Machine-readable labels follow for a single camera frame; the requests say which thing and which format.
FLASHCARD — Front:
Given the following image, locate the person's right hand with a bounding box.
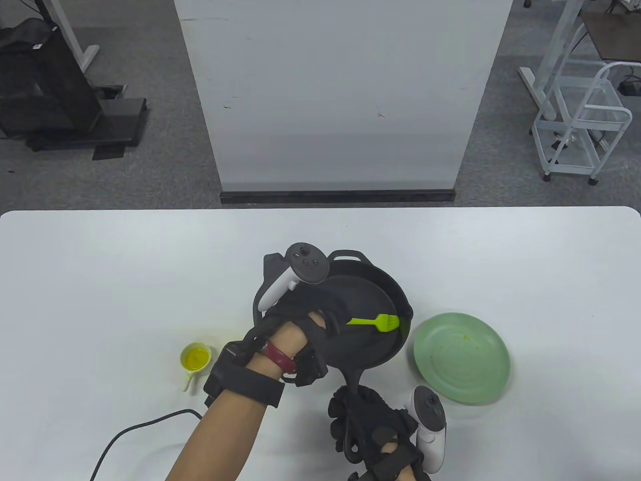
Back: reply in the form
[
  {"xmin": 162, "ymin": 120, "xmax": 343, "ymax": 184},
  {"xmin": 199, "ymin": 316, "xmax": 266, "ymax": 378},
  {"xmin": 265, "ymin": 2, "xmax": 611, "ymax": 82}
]
[{"xmin": 328, "ymin": 385, "xmax": 421, "ymax": 461}]

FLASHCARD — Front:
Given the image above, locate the person's left hand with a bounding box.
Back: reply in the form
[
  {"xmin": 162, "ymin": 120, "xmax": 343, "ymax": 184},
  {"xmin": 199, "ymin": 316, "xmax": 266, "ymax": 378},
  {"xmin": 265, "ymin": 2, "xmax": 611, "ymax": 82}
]
[{"xmin": 260, "ymin": 288, "xmax": 352, "ymax": 354}]

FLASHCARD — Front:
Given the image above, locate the black cast iron frying pan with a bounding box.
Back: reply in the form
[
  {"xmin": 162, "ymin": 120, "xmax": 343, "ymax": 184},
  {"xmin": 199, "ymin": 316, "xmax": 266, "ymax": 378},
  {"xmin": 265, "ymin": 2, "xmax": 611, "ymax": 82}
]
[{"xmin": 320, "ymin": 250, "xmax": 414, "ymax": 461}]

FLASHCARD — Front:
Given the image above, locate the green silicone brush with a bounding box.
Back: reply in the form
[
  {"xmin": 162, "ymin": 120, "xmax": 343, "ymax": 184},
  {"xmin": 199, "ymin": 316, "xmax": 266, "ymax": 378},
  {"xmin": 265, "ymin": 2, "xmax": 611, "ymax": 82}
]
[{"xmin": 347, "ymin": 314, "xmax": 400, "ymax": 333}]

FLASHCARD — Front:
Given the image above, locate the small green cup of oil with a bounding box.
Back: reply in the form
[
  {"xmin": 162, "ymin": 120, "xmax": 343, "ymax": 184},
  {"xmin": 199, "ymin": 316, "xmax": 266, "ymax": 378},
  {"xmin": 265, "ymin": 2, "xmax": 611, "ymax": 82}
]
[{"xmin": 180, "ymin": 342, "xmax": 213, "ymax": 393}]

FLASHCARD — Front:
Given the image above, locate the person's right forearm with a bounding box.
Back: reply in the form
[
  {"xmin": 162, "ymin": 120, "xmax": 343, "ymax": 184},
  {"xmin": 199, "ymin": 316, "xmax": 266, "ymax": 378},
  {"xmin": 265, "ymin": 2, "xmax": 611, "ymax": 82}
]
[{"xmin": 346, "ymin": 441, "xmax": 431, "ymax": 481}]

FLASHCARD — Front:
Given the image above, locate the white and black left controller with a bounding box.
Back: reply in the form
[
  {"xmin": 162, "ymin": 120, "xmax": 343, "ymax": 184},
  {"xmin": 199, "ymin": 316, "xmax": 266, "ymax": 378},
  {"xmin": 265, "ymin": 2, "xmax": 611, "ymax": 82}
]
[{"xmin": 253, "ymin": 243, "xmax": 330, "ymax": 319}]

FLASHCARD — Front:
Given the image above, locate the white and black controller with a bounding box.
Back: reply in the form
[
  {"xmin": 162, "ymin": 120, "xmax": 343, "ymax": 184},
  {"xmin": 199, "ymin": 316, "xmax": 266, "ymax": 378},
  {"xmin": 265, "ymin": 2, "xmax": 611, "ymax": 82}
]
[
  {"xmin": 253, "ymin": 243, "xmax": 330, "ymax": 319},
  {"xmin": 403, "ymin": 386, "xmax": 447, "ymax": 474}
]

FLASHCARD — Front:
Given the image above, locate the white and black right controller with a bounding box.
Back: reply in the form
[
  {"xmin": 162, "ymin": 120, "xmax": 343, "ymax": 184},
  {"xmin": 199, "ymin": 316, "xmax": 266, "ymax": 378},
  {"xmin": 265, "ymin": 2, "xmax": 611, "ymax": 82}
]
[{"xmin": 403, "ymin": 386, "xmax": 447, "ymax": 474}]

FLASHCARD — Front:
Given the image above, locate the red wristband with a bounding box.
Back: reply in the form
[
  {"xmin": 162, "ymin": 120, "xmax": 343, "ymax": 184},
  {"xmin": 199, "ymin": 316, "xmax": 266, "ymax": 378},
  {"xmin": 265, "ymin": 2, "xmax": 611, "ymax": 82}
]
[{"xmin": 261, "ymin": 341, "xmax": 297, "ymax": 375}]

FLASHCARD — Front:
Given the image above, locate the green round plate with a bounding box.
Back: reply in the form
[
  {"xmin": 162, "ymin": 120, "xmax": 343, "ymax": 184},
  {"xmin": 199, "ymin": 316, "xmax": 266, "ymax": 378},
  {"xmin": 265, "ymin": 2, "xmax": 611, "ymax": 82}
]
[{"xmin": 413, "ymin": 313, "xmax": 511, "ymax": 404}]

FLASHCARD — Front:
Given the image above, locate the black partition base bar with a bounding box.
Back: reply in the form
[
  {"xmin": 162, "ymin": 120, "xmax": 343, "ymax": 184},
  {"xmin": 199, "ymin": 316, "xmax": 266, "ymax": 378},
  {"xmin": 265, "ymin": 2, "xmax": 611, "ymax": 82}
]
[{"xmin": 220, "ymin": 189, "xmax": 456, "ymax": 205}]

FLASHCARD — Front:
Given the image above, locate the white partition board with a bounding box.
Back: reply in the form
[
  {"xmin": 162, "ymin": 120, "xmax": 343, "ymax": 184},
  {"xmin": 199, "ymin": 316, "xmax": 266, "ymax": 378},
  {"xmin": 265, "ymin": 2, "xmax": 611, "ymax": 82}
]
[{"xmin": 173, "ymin": 0, "xmax": 514, "ymax": 193}]

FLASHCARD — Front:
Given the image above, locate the brown tabletop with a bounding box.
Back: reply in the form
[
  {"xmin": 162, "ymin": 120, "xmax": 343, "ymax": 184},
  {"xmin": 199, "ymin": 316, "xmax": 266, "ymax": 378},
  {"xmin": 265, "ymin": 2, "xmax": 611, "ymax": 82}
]
[{"xmin": 581, "ymin": 11, "xmax": 641, "ymax": 63}]

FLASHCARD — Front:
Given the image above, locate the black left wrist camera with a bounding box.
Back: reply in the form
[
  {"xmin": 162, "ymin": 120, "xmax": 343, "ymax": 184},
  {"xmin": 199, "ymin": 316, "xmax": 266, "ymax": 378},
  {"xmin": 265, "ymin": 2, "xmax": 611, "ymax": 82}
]
[{"xmin": 290, "ymin": 348, "xmax": 330, "ymax": 387}]

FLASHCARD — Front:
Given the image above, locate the black forearm strap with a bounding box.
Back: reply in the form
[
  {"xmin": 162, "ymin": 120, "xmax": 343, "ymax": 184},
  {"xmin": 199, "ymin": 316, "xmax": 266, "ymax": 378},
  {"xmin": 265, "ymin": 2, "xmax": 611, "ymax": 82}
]
[{"xmin": 203, "ymin": 358, "xmax": 286, "ymax": 407}]

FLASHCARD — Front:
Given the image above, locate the black cable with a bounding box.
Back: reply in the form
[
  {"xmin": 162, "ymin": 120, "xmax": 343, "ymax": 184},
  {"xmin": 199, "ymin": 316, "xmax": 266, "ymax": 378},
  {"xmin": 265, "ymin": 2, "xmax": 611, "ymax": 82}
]
[{"xmin": 89, "ymin": 409, "xmax": 203, "ymax": 481}]

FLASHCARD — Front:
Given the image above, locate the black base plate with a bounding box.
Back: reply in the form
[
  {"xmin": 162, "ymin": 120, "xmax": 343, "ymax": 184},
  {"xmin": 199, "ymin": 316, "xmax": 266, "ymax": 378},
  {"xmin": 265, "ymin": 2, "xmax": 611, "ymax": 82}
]
[{"xmin": 26, "ymin": 98, "xmax": 149, "ymax": 161}]

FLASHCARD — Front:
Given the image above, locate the white wire trolley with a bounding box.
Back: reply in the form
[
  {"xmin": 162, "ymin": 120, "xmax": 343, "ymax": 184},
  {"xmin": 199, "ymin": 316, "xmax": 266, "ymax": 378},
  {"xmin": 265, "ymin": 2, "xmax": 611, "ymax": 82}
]
[{"xmin": 531, "ymin": 61, "xmax": 633, "ymax": 186}]

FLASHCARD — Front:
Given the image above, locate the white desk leg frame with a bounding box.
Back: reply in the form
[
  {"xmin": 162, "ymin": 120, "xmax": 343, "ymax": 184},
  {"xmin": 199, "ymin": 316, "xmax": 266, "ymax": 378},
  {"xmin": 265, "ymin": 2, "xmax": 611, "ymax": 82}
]
[
  {"xmin": 43, "ymin": 0, "xmax": 101, "ymax": 71},
  {"xmin": 518, "ymin": 0, "xmax": 586, "ymax": 121}
]

